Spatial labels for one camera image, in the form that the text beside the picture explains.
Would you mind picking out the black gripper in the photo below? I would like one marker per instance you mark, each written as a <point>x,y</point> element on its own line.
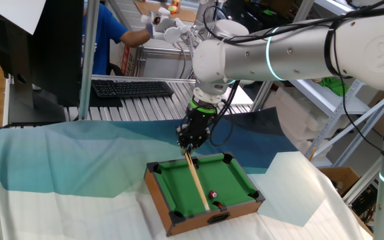
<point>200,121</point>

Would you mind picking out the wooden pool cue black butt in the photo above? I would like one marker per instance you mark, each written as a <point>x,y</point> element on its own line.
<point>197,181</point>

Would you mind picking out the white haptic teleoperation device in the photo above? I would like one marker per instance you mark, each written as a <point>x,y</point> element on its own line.
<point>172,33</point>

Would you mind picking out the person right forearm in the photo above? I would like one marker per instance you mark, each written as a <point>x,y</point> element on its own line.
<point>133,37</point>

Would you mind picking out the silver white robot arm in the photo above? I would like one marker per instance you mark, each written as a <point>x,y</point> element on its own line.
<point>298,53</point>

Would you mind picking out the mini green felt pool table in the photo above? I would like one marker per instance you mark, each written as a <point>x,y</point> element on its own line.
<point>198,186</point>

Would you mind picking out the dark red numbered pool ball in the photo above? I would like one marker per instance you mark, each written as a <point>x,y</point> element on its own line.
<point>213,194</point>

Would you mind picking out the bright red pool ball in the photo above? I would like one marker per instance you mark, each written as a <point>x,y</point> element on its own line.
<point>219,205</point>

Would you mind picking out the person right hand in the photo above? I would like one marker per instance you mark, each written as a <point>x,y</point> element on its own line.
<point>149,30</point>

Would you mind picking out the black computer keyboard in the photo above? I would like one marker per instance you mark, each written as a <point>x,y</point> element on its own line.
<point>132,89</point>

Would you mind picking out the aluminium profile workbench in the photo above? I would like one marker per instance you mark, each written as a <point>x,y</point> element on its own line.
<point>158,56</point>

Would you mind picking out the black desk pad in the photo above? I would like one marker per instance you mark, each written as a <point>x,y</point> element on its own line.
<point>105,101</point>

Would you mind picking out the red white label sign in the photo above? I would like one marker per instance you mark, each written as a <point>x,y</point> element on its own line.
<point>125,65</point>

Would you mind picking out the white foam packing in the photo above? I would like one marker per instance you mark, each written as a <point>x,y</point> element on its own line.
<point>292,116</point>

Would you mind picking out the black office chair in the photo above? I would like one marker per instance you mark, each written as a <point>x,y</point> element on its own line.
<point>115,70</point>

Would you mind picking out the blue white gradient tablecloth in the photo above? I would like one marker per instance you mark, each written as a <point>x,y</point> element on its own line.
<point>78,160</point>

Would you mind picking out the flat cardboard sheet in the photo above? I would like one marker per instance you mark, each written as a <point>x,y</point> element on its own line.
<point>185,15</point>

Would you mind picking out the person in blue shirt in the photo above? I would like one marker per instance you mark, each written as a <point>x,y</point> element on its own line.
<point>107,40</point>

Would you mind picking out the orange green toy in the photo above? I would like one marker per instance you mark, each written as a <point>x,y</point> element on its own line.
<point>172,8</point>

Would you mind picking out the grey slotted metal shelf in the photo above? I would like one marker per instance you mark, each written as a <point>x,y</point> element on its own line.
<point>325,100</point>

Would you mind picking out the black equipment case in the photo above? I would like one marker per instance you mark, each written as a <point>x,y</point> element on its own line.
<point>262,16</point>

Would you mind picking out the green plastic item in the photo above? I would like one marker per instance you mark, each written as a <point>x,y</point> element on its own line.
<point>337,86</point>

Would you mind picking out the open cardboard box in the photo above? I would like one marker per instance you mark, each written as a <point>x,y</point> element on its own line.
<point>342,176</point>

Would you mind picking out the black computer monitor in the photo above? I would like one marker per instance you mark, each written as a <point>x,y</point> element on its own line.
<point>55,50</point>

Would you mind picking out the black electronic device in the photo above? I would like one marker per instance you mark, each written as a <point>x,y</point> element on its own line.
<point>365,200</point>

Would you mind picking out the tall brown cardboard box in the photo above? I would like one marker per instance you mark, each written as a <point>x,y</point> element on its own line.
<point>380,115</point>

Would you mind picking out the white paper sheet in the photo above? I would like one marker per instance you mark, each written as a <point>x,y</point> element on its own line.
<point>15,13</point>

